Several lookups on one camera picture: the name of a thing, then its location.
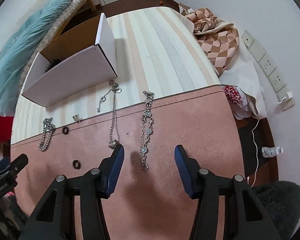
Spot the thin silver pendant necklace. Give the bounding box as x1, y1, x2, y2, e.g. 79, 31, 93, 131
97, 80, 123, 150

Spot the black smart band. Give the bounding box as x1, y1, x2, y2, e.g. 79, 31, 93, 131
45, 59, 62, 72

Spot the striped and pink table cover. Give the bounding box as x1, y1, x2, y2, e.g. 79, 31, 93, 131
11, 7, 244, 239

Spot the small white bottle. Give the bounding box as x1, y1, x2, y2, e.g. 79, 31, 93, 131
262, 146, 284, 158

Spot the white red printed bag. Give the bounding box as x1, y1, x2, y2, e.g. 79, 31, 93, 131
222, 85, 258, 120

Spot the teal duvet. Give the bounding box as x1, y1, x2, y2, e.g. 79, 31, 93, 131
0, 0, 91, 117

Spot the open white cardboard box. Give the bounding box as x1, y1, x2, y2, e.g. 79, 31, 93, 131
21, 14, 117, 107

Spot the checkered beige blanket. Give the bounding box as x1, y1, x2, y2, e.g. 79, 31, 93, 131
179, 3, 239, 76

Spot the white wall socket strip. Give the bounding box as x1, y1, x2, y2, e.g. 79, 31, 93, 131
242, 30, 295, 111

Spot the white charger with cable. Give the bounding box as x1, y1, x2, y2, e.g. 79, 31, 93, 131
247, 91, 294, 188

